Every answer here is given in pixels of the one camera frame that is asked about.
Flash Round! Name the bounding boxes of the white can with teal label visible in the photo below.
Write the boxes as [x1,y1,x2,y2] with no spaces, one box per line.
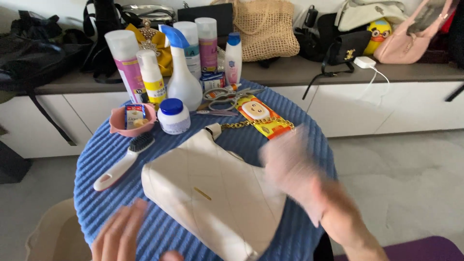
[173,21,202,80]

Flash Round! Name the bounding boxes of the small blue packet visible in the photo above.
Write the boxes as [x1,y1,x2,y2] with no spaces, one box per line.
[125,104,147,130]

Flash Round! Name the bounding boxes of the purple tweezers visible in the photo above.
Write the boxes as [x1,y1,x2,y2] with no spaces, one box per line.
[191,110,239,117]

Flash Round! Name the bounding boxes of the purple mat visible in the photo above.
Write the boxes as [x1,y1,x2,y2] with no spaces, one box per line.
[333,236,464,261]

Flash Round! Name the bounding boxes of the orange cartoon packet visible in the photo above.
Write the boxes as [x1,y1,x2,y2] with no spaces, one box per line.
[234,94,296,140]

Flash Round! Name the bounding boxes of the gold chain strap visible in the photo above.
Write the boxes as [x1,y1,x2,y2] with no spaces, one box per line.
[220,117,296,132]

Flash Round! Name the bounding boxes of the white charger with cable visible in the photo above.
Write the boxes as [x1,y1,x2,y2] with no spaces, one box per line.
[353,56,391,102]

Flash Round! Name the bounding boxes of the small tube with orange cap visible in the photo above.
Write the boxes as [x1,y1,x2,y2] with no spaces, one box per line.
[205,83,242,99]

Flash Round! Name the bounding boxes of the silver scissors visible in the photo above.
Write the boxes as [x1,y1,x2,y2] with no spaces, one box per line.
[203,87,266,111]

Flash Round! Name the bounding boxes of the beige bin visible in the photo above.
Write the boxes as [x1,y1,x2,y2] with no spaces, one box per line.
[25,198,93,261]

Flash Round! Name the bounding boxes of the white bottle with yellow label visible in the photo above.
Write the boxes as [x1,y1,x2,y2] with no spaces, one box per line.
[136,49,167,106]

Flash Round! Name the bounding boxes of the silver metallic bag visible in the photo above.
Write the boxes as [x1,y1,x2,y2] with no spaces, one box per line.
[121,4,177,27]

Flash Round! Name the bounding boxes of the white jar with blue lid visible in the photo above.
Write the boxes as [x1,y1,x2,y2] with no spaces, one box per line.
[157,98,191,135]

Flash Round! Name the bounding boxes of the white spray bottle blue trigger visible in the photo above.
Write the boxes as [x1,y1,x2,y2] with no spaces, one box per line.
[158,24,203,112]

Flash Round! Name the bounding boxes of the large pink label spray can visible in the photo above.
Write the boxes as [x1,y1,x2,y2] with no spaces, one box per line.
[104,30,149,104]

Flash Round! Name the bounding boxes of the beige woven net bag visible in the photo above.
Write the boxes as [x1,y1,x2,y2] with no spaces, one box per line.
[210,0,301,62]

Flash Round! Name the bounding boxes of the black flat clutch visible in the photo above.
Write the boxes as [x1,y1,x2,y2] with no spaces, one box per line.
[177,2,234,37]

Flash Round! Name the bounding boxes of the white bottle with blue cap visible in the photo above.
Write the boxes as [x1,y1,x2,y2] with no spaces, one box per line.
[224,32,243,86]

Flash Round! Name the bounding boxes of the blue ribbed table cloth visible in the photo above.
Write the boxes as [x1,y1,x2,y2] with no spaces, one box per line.
[73,79,338,261]

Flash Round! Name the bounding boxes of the cream fabric bag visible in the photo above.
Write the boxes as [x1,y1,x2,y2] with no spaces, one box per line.
[334,0,409,32]

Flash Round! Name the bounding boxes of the person's left hand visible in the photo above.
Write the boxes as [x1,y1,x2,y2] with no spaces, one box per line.
[91,198,185,261]

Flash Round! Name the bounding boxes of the black leather bag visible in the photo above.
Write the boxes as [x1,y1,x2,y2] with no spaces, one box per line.
[0,10,94,146]

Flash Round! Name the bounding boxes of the person's right hand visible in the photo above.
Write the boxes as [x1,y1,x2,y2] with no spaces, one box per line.
[258,124,328,228]

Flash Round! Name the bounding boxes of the yellow duck plush toy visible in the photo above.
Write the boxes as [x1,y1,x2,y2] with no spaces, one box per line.
[363,18,393,56]

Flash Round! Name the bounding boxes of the yellow bag with jewelled bow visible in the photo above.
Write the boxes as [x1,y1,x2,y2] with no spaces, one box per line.
[125,18,174,77]

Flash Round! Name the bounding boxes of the pink bowl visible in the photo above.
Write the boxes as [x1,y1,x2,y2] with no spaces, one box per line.
[109,103,158,138]

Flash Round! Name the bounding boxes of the white cabinet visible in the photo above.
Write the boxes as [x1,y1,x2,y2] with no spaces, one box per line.
[0,54,464,159]

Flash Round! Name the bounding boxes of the pink handbag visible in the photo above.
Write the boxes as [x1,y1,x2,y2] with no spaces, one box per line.
[373,0,458,65]

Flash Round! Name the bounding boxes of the white brush with black bristles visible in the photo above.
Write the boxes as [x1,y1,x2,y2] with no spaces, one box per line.
[93,132,156,192]

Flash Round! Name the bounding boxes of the blue and white box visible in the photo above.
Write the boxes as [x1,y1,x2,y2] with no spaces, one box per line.
[200,71,226,91]

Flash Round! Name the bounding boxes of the slim pink label spray can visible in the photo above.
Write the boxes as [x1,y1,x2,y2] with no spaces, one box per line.
[195,17,218,73]

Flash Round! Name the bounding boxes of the black strap bag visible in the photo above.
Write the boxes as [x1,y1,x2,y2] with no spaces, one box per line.
[80,0,131,85]

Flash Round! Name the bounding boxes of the white quilted handbag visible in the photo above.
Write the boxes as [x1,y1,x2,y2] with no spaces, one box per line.
[141,123,290,261]

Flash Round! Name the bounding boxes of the black handbag with gold emblem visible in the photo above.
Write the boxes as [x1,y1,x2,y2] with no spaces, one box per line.
[294,13,373,101]

